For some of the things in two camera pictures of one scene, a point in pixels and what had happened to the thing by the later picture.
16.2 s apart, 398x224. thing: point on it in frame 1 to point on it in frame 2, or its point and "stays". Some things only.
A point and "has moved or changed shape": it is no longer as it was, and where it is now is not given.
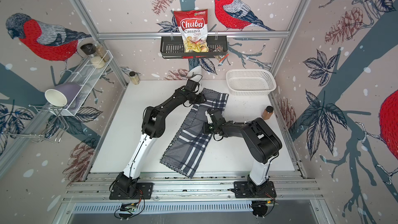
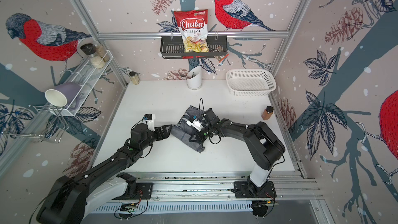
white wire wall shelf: x=86 y=78 stays
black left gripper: x=201 y=99 to x=166 y=133
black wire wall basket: x=173 y=47 stays
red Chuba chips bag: x=193 y=26 stays
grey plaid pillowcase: x=186 y=150 has moved or changed shape
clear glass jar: x=102 y=52 stays
